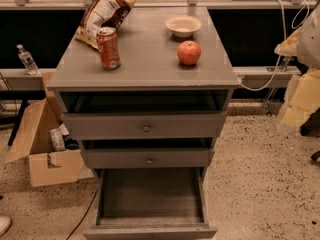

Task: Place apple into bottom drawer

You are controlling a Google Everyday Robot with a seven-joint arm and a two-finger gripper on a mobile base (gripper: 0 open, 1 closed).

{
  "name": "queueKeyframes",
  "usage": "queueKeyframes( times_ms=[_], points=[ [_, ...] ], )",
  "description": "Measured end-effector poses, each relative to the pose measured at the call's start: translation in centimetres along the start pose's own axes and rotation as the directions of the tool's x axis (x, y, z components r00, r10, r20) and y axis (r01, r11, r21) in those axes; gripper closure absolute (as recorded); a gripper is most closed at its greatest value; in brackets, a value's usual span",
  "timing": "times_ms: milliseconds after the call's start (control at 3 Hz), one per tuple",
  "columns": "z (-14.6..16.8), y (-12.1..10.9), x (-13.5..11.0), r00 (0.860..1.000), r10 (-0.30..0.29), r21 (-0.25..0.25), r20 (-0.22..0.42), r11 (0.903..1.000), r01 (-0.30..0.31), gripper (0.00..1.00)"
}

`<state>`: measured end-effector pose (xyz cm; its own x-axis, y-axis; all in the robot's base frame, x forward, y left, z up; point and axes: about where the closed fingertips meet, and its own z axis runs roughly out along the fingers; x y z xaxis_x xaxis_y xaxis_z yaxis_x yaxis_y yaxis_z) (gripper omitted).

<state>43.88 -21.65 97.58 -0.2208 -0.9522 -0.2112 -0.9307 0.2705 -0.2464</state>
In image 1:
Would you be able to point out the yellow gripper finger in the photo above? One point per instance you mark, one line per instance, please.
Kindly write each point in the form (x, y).
(290, 46)
(302, 99)

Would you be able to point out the red apple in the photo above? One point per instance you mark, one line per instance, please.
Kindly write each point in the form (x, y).
(189, 53)

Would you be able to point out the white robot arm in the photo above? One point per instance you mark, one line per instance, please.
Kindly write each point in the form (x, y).
(309, 47)

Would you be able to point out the grey top drawer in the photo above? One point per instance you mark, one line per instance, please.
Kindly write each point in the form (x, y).
(119, 126)

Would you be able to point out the grey drawer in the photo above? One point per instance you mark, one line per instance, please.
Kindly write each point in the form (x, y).
(119, 126)
(147, 158)
(151, 204)

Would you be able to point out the grey drawer cabinet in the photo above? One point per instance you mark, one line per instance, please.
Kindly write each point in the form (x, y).
(150, 79)

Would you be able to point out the grey bottom drawer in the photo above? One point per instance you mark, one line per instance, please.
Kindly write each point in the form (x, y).
(151, 204)

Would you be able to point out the grey middle drawer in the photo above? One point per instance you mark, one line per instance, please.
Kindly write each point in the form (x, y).
(147, 158)

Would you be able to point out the metal stand pole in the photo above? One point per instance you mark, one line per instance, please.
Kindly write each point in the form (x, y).
(281, 66)

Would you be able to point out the white ceramic bowl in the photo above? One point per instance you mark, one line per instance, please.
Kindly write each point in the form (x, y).
(183, 26)

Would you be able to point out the orange soda can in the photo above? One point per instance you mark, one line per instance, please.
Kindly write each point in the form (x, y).
(107, 42)

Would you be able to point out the brown chip bag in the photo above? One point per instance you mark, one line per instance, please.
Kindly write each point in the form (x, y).
(102, 13)

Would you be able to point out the can in cardboard box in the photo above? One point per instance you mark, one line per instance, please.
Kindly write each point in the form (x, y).
(57, 140)

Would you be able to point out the clear water bottle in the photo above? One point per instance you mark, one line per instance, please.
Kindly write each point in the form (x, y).
(27, 60)

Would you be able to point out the cardboard box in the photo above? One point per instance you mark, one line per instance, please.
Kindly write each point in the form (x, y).
(33, 141)

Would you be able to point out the white shoe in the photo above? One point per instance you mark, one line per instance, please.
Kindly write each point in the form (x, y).
(5, 223)

